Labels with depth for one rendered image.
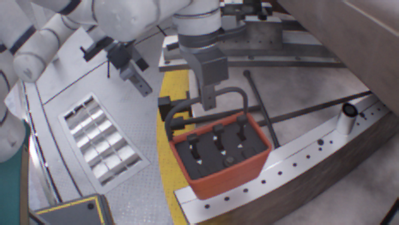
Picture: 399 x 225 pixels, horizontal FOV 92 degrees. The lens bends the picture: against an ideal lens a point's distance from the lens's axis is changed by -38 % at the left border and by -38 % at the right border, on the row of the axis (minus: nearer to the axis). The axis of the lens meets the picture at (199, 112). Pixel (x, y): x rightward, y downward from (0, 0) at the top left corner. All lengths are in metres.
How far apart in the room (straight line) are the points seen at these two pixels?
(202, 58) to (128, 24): 0.19
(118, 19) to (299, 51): 1.68
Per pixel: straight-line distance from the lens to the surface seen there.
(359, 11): 0.94
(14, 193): 0.79
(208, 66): 0.48
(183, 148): 0.65
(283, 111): 1.57
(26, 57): 0.59
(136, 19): 0.33
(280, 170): 0.86
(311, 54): 1.98
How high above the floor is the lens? 1.40
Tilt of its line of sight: 44 degrees down
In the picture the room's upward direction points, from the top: 8 degrees counter-clockwise
